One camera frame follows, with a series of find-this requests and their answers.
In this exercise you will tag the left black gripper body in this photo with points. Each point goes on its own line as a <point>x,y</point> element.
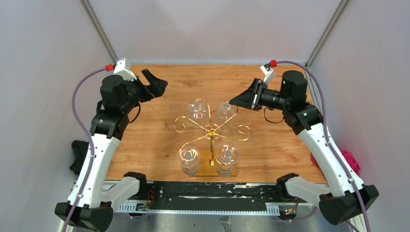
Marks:
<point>137,92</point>

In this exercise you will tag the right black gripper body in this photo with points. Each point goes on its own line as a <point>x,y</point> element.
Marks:
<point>262,96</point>

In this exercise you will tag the wine glass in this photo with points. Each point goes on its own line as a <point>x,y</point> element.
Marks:
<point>189,159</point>
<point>224,115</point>
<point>197,109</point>
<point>228,154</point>

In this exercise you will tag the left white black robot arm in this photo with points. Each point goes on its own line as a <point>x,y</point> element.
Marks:
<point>96,160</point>

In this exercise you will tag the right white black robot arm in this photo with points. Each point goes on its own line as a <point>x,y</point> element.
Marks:
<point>330,160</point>

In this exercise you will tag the wooden rack base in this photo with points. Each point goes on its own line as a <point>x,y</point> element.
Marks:
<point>208,170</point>

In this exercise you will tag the pink cloth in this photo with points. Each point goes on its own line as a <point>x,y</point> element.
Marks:
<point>348,157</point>

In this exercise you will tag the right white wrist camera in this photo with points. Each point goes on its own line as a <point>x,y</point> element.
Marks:
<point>268,71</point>

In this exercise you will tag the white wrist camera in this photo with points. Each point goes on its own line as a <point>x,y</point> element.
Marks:
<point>123,69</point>
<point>268,71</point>

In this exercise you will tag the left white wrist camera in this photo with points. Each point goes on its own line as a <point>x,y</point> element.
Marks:
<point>123,69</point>

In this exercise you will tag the gold wire glass rack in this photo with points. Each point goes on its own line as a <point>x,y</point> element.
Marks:
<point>211,130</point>

